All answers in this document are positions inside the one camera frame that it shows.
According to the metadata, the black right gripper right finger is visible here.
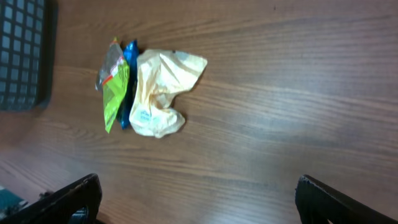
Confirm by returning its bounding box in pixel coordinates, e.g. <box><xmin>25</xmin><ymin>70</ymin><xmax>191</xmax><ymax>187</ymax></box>
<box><xmin>295</xmin><ymin>175</ymin><xmax>397</xmax><ymax>224</ymax></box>

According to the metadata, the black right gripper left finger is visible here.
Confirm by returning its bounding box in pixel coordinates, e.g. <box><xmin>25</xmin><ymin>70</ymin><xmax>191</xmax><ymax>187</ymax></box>
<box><xmin>1</xmin><ymin>174</ymin><xmax>102</xmax><ymax>224</ymax></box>

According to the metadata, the green clear snack packet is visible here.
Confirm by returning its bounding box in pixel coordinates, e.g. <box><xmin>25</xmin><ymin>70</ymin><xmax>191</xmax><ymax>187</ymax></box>
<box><xmin>95</xmin><ymin>37</ymin><xmax>129</xmax><ymax>133</ymax></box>

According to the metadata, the beige crumpled plastic bag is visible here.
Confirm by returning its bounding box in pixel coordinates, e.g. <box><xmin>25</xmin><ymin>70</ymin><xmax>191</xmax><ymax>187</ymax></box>
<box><xmin>129</xmin><ymin>49</ymin><xmax>208</xmax><ymax>138</ymax></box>

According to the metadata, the blue cookie packet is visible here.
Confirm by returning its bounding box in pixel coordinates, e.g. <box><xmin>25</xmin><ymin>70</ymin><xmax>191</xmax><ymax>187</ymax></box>
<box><xmin>116</xmin><ymin>40</ymin><xmax>139</xmax><ymax>129</ymax></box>

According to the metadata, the grey plastic mesh basket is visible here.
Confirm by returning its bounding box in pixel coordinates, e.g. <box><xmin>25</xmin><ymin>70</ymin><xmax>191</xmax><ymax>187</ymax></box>
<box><xmin>1</xmin><ymin>0</ymin><xmax>58</xmax><ymax>111</ymax></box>

